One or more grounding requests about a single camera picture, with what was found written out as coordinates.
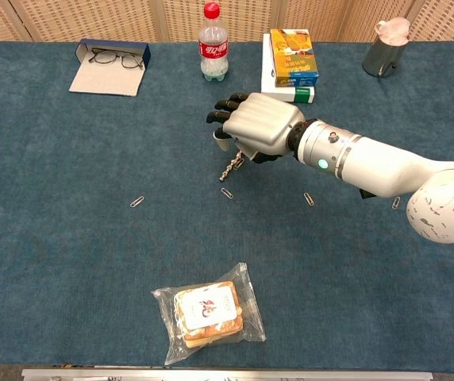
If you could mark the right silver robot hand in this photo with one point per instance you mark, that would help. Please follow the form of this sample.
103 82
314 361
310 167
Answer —
262 123

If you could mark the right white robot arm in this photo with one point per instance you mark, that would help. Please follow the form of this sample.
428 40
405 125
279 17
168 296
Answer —
370 158

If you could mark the white and green box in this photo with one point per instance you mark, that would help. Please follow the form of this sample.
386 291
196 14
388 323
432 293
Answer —
306 95

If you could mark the yellow and blue carton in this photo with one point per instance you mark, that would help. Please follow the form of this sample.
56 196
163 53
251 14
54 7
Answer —
292 55

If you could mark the red label cola bottle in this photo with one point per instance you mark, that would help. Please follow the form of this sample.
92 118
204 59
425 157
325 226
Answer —
213 51

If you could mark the dark metal cup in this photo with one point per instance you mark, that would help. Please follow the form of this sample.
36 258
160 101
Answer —
382 57

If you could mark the crumpled clear plastic wrap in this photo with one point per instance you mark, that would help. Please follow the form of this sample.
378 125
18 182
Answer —
393 29

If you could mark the blue glasses case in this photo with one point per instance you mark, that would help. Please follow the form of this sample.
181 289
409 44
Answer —
116 43

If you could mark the thin rimmed eyeglasses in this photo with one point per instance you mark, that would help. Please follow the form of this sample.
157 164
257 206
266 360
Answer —
104 58

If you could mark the blue felt table cover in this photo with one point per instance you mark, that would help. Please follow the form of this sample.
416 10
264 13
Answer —
92 158

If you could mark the plastic wrapped sandwich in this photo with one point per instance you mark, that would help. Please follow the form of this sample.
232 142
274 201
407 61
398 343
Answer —
207 309

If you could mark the woven folding screen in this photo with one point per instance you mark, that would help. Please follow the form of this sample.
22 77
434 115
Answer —
92 16

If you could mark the aluminium profile rail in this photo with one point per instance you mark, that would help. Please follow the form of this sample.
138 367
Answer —
227 375

